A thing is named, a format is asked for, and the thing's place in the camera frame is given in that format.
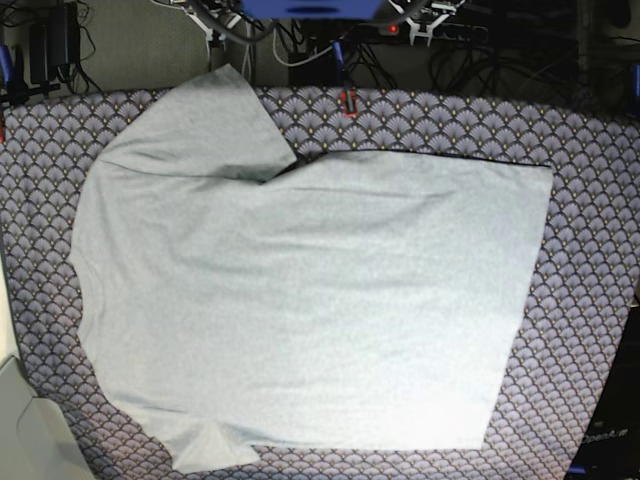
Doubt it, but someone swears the blue box overhead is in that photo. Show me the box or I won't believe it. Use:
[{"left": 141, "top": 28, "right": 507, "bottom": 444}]
[{"left": 240, "top": 0, "right": 383, "bottom": 20}]

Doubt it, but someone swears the fan-patterned table cloth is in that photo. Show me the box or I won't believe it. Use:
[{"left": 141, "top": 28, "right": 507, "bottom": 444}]
[{"left": 1, "top": 87, "right": 639, "bottom": 479}]

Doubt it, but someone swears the black power strip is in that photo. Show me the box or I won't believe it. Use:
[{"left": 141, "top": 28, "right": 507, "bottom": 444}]
[{"left": 376, "top": 22, "right": 490, "bottom": 45}]

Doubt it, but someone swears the light grey T-shirt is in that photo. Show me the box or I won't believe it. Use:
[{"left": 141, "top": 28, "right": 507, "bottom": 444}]
[{"left": 70, "top": 67, "right": 553, "bottom": 473}]

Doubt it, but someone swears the black power adapter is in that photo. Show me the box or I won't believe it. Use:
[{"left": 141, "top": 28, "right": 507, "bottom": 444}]
[{"left": 29, "top": 2, "right": 81, "bottom": 85}]

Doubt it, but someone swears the white cable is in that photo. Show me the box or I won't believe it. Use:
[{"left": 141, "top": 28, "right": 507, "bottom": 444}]
[{"left": 242, "top": 19, "right": 335, "bottom": 81}]

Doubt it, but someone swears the red black table clamp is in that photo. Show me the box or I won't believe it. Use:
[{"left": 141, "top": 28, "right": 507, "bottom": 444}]
[{"left": 340, "top": 89, "right": 358, "bottom": 118}]

